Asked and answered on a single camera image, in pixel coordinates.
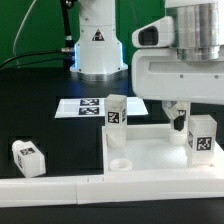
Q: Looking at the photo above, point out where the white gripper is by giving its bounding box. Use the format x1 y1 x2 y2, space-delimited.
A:
132 48 224 131

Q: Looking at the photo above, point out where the grey cable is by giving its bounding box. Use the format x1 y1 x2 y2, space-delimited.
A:
12 0 38 58

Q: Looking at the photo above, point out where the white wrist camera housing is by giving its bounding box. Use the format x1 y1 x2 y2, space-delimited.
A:
132 16 175 49

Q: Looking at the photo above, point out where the white sheet with tags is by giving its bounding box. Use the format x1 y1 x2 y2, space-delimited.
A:
55 97 148 118

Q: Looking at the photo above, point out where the white L-shaped obstacle fence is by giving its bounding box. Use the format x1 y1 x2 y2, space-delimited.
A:
0 168 224 207

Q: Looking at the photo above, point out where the black cable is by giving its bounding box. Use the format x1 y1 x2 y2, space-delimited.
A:
0 49 75 70

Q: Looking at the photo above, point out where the white square tabletop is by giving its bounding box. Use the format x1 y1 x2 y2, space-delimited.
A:
102 124 224 173

